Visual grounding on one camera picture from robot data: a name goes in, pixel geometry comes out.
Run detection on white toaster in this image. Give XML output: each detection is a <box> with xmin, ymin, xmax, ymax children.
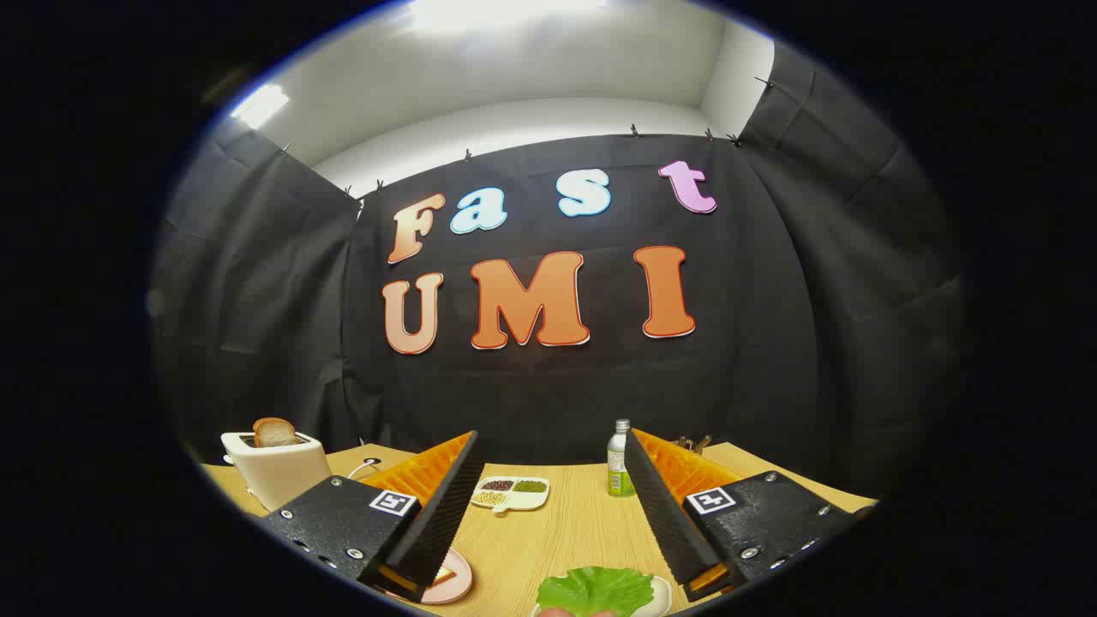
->
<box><xmin>221</xmin><ymin>431</ymin><xmax>333</xmax><ymax>512</ymax></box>

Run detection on white ceiling light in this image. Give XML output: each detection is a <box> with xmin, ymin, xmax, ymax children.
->
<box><xmin>230</xmin><ymin>83</ymin><xmax>291</xmax><ymax>129</ymax></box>

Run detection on white divided bean dish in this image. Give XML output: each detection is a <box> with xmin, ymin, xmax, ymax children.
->
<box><xmin>471</xmin><ymin>476</ymin><xmax>550</xmax><ymax>515</ymax></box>

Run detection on green lettuce leaf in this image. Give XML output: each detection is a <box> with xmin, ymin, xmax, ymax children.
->
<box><xmin>537</xmin><ymin>566</ymin><xmax>656</xmax><ymax>617</ymax></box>

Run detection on green drink bottle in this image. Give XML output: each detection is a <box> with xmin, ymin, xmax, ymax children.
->
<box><xmin>607</xmin><ymin>419</ymin><xmax>637</xmax><ymax>498</ymax></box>

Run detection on black backdrop cloth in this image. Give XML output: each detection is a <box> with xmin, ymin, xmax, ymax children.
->
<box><xmin>150</xmin><ymin>43</ymin><xmax>965</xmax><ymax>498</ymax></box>

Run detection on toasted bread slice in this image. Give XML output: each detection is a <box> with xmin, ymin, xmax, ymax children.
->
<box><xmin>252</xmin><ymin>417</ymin><xmax>297</xmax><ymax>448</ymax></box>

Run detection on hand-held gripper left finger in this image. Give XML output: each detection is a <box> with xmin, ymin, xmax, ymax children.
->
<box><xmin>261</xmin><ymin>430</ymin><xmax>479</xmax><ymax>603</ymax></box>

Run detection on pink plate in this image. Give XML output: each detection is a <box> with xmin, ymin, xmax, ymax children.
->
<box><xmin>386</xmin><ymin>548</ymin><xmax>474</xmax><ymax>605</ymax></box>

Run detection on white square plate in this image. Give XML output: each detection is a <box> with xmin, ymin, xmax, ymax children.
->
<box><xmin>531</xmin><ymin>576</ymin><xmax>674</xmax><ymax>617</ymax></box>

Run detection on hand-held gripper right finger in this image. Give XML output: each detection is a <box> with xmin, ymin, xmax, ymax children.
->
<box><xmin>624</xmin><ymin>427</ymin><xmax>875</xmax><ymax>602</ymax></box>

